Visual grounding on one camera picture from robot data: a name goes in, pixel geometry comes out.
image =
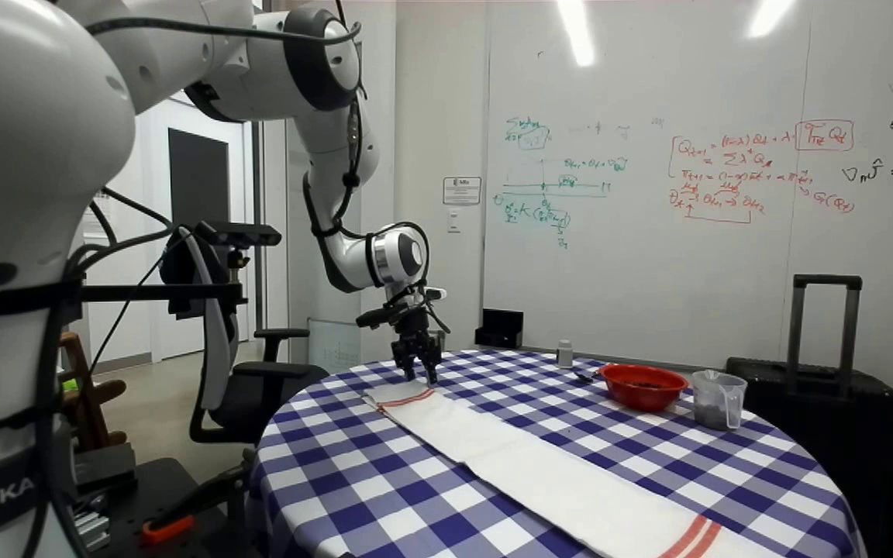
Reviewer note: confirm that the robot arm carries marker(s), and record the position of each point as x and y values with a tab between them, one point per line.
36	155

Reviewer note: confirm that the blue white checkered tablecloth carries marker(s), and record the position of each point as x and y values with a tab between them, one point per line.
338	480

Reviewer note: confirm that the whiteboard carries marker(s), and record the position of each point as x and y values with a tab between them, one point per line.
648	271

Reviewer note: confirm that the black suitcase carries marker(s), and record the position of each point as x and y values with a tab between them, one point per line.
826	418

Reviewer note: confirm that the clear plastic measuring cup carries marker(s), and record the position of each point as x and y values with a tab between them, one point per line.
718	403

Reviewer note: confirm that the white cloth with red stripes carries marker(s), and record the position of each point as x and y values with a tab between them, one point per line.
539	473

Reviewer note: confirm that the small dark utensil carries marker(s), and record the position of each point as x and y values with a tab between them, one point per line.
586	377

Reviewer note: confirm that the wooden stool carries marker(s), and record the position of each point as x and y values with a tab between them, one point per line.
86	395

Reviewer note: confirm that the small glass panel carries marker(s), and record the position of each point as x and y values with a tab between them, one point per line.
334	345

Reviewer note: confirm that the wall sign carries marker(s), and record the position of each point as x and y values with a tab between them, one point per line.
462	191

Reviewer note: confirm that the black box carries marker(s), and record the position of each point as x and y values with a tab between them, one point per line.
499	328

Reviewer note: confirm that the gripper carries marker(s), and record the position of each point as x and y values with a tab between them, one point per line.
414	325

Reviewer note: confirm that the camera on mount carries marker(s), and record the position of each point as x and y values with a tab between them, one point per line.
239	233

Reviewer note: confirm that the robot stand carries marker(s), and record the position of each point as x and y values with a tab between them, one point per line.
152	496

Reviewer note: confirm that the black office chair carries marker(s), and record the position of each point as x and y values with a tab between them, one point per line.
260	387

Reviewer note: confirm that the door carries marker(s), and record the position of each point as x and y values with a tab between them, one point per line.
198	178

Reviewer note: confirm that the wall switch plate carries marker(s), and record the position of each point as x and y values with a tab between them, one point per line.
454	220

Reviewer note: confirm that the small grey bottle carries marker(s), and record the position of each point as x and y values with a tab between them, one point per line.
565	354

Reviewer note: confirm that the red bowl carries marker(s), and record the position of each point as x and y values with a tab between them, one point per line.
642	387

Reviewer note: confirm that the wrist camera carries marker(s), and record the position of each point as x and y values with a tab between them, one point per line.
378	315

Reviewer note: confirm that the orange black clamp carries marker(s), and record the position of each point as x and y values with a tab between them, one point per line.
175	519

